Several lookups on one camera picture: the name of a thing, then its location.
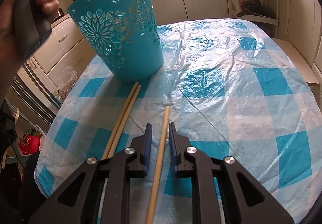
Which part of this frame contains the bamboo chopstick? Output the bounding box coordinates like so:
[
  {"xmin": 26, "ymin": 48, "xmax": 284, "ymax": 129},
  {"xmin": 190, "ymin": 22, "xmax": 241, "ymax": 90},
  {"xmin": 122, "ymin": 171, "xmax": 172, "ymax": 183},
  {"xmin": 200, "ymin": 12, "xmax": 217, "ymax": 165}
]
[
  {"xmin": 107, "ymin": 85, "xmax": 141, "ymax": 158},
  {"xmin": 145, "ymin": 106, "xmax": 170, "ymax": 224},
  {"xmin": 101, "ymin": 82, "xmax": 139, "ymax": 160}
]

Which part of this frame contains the person's left hand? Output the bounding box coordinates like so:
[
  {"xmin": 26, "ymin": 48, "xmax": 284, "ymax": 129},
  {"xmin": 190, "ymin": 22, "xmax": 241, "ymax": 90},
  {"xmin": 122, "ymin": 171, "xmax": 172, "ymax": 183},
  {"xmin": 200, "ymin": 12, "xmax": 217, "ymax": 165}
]
[{"xmin": 0, "ymin": 0, "xmax": 61, "ymax": 64}]

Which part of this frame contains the clear floral plastic bag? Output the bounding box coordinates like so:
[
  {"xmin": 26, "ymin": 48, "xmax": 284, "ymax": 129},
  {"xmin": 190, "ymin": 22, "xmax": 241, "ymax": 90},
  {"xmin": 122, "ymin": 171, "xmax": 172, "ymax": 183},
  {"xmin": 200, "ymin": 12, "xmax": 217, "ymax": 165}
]
[{"xmin": 58, "ymin": 66, "xmax": 78, "ymax": 96}]

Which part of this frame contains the black pan on rack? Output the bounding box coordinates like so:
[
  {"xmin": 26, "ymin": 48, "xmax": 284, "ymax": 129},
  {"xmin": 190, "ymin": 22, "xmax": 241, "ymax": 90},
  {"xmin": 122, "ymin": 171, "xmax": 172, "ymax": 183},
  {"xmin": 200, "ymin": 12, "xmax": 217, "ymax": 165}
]
[{"xmin": 236, "ymin": 0, "xmax": 276, "ymax": 19}]

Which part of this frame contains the blue white checkered tablecloth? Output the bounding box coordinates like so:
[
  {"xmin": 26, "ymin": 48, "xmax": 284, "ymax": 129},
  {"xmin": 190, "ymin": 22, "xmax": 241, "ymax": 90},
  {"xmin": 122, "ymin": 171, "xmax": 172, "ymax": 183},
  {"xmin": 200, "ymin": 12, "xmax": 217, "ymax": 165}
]
[{"xmin": 35, "ymin": 19, "xmax": 321, "ymax": 223}]

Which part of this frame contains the teal perforated plastic basket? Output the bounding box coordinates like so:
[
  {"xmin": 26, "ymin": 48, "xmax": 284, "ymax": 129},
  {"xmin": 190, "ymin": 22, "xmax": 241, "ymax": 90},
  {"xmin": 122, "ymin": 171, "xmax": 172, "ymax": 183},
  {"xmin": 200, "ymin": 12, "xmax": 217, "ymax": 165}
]
[{"xmin": 67, "ymin": 0, "xmax": 164, "ymax": 82}]

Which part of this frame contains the white wooden stool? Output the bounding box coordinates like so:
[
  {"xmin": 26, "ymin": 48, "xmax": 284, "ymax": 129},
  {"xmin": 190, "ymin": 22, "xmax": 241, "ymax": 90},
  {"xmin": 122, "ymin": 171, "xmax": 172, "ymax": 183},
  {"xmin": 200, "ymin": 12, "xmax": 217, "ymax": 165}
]
[{"xmin": 273, "ymin": 38, "xmax": 320, "ymax": 87}]

